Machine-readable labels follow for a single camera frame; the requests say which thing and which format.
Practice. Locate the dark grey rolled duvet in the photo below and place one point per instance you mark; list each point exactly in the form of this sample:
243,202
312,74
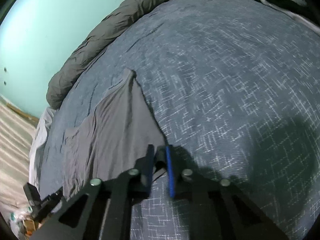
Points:
111,27

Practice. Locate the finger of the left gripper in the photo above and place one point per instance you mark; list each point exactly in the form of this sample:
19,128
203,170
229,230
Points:
42,207

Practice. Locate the light grey cloth bedside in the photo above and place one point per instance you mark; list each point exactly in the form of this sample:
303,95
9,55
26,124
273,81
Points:
37,147

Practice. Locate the beige striped curtain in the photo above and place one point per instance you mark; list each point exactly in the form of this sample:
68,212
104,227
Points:
17,133

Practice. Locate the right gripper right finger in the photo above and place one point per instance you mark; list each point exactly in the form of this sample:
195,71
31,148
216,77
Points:
218,209

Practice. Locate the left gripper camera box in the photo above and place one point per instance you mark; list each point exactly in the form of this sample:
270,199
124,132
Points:
32,195

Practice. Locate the grey garment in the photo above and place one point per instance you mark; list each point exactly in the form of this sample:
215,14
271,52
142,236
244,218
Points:
111,139

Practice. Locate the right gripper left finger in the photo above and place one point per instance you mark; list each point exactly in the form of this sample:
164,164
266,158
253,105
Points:
102,209

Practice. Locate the blue patterned bed sheet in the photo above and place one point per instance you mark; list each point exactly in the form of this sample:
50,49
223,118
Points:
233,85

